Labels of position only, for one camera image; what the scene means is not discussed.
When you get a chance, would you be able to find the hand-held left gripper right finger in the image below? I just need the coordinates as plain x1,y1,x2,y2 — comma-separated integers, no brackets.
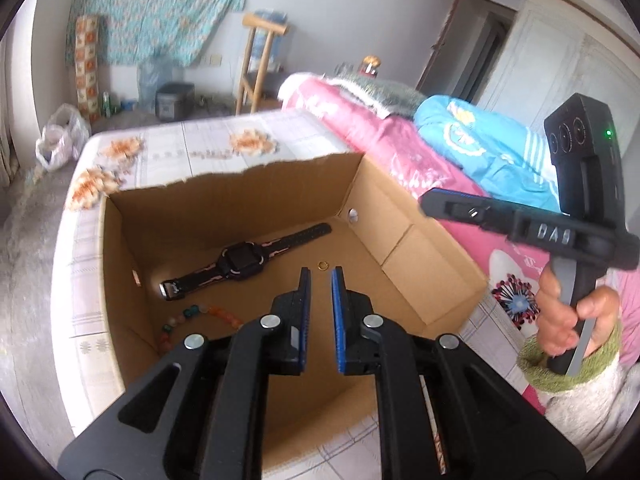
330,266,587,480

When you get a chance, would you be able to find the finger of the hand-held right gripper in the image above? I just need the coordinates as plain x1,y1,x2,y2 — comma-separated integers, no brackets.
419,188,518,235

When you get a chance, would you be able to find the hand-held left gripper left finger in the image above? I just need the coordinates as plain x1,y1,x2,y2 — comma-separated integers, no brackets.
56,266,312,480

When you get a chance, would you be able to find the black and pink smart watch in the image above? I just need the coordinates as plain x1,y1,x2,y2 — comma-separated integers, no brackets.
159,222,333,302

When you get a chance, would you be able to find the multicoloured bead bracelet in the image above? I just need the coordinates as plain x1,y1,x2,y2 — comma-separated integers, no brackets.
159,301,246,358

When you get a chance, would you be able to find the brown cardboard box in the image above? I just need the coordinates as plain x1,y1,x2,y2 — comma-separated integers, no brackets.
97,151,490,478

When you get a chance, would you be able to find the person's right forearm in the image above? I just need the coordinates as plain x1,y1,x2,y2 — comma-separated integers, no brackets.
517,320,640,471

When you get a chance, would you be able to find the person's right hand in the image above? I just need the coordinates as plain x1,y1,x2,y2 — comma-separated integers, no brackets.
536,265,621,358

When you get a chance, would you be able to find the blue quilt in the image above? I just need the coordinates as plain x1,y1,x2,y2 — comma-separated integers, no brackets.
412,94,563,213

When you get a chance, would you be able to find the pink floral blanket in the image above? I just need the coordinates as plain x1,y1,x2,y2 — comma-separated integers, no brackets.
277,71,640,411

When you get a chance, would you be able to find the white wardrobe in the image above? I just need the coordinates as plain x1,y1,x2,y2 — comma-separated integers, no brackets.
492,0,640,171

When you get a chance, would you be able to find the grey-green knitted cloth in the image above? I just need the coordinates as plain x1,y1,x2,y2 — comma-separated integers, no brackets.
327,72,426,121

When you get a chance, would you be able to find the brown wooden door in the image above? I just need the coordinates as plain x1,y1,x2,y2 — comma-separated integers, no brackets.
417,0,473,93

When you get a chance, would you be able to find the grey metal container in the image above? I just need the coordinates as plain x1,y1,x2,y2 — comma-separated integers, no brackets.
156,82,196,122

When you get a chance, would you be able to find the wooden stool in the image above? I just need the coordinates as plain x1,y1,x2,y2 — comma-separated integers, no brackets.
235,12,291,116

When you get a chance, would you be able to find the blue water jug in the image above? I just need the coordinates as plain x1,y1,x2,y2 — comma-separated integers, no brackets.
252,7,291,73

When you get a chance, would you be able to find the clear water jug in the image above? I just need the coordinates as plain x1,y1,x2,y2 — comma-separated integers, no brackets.
137,49,183,111

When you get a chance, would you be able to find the white plastic bag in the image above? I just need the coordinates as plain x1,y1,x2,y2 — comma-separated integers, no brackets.
35,103,92,171

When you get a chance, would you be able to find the checkered rolled mat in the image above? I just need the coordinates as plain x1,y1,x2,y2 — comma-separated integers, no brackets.
75,15,103,126

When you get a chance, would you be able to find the teal floral hanging cloth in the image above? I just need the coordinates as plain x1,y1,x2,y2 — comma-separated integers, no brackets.
67,0,258,68

